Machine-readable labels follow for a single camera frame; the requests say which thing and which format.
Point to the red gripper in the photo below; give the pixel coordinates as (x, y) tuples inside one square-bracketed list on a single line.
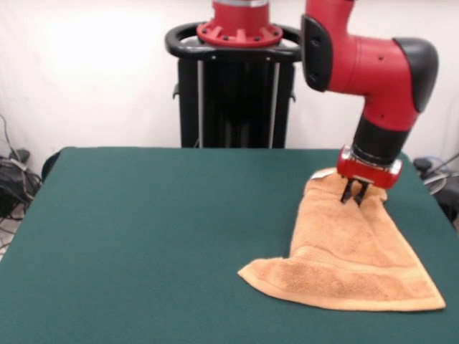
[(365, 173)]

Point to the tan terry towel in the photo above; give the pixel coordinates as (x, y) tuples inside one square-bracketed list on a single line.
[(351, 251)]

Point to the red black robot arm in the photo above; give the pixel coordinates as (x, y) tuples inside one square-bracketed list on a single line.
[(376, 71)]

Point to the dark green table cloth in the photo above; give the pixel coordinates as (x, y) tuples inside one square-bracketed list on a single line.
[(125, 251)]

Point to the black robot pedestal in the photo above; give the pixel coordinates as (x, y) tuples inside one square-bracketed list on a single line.
[(233, 107)]

